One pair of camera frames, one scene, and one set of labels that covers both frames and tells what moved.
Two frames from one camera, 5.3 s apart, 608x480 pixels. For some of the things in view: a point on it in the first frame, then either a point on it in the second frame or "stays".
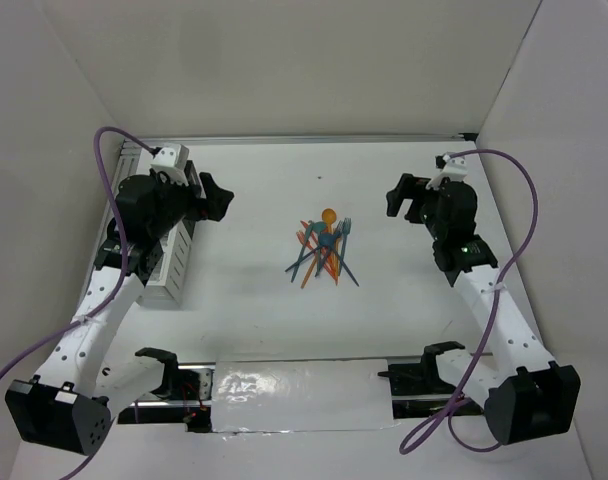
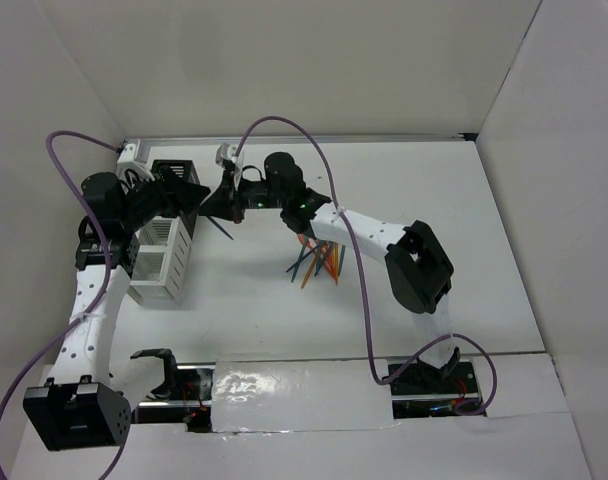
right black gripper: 410,187 -> 223,203
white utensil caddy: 166,282 stays
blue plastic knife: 313,251 stays
